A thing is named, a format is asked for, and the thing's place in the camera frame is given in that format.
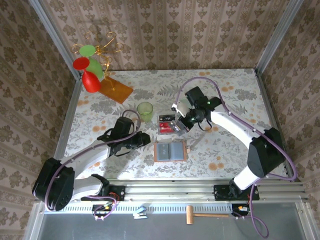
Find red card with black stripe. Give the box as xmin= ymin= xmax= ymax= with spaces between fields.
xmin=157 ymin=121 xmax=176 ymax=135

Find black VIP card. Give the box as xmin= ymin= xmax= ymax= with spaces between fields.
xmin=156 ymin=113 xmax=175 ymax=123

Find dark grey card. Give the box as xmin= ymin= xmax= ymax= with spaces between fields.
xmin=156 ymin=143 xmax=171 ymax=161

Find pink leather card holder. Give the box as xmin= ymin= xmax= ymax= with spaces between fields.
xmin=153 ymin=140 xmax=191 ymax=163

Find green plastic cup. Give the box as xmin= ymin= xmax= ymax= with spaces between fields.
xmin=136 ymin=101 xmax=154 ymax=123

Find blue and white stapler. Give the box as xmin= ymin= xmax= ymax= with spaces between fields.
xmin=132 ymin=205 xmax=148 ymax=220

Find red plastic wine glass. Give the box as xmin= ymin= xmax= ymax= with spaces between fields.
xmin=72 ymin=56 xmax=102 ymax=94

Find wooden mallet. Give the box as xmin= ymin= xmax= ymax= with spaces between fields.
xmin=186 ymin=205 xmax=230 ymax=225

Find grey metal shelf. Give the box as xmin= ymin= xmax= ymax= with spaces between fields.
xmin=23 ymin=196 xmax=320 ymax=240

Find green plastic wine glass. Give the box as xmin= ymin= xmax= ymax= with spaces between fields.
xmin=79 ymin=44 xmax=104 ymax=80

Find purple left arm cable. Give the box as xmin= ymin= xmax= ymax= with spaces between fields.
xmin=44 ymin=109 xmax=141 ymax=221

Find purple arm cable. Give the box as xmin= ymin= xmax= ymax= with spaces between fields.
xmin=44 ymin=109 xmax=141 ymax=221
xmin=171 ymin=76 xmax=298 ymax=238

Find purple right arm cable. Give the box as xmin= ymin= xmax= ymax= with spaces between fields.
xmin=171 ymin=76 xmax=298 ymax=238

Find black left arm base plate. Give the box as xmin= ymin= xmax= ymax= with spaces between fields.
xmin=81 ymin=185 xmax=126 ymax=202

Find gold wire rack wooden base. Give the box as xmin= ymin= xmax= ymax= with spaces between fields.
xmin=71 ymin=31 xmax=134 ymax=105

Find aluminium mounting rail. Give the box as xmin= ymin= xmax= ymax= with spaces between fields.
xmin=34 ymin=181 xmax=310 ymax=202

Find aluminium table side rail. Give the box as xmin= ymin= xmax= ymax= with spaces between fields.
xmin=253 ymin=68 xmax=297 ymax=183
xmin=46 ymin=74 xmax=85 ymax=185

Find white slotted cable duct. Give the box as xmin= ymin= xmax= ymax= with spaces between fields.
xmin=44 ymin=203 xmax=235 ymax=215

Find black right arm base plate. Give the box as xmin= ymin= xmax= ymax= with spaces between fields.
xmin=213 ymin=184 xmax=260 ymax=201

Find black connector block with wires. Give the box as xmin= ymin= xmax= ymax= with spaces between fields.
xmin=231 ymin=204 xmax=254 ymax=218
xmin=91 ymin=203 xmax=116 ymax=221

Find aluminium frame post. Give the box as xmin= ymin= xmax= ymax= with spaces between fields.
xmin=254 ymin=0 xmax=305 ymax=76
xmin=26 ymin=0 xmax=85 ymax=81

